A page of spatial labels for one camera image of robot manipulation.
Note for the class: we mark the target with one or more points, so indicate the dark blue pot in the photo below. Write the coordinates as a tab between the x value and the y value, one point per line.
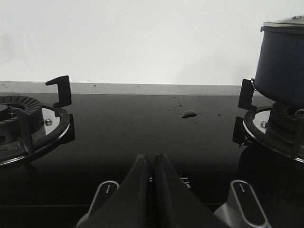
280	69

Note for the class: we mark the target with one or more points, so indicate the left grey stove knob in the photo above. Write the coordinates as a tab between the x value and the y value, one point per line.
104	191

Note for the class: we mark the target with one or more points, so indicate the right gas burner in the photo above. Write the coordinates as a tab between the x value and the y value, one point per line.
279	128

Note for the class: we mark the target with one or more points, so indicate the black glass gas stove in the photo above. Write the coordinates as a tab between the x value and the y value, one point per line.
195	132

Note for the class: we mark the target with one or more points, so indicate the right grey stove knob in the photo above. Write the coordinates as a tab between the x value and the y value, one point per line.
242	208

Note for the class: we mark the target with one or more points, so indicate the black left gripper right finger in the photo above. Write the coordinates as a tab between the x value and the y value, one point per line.
178	206

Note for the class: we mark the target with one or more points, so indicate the gas burner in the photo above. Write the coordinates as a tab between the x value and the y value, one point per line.
29	128
279	128

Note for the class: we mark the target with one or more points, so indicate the left gas burner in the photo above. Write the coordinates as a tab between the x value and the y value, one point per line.
29	128

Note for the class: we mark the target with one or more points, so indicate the glass pot lid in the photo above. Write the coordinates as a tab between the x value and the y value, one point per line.
290	22

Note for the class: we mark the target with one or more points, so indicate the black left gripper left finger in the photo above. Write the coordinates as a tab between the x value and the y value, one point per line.
126	207

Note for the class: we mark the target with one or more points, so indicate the grey stove knob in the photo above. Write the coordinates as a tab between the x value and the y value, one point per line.
242	208
104	191

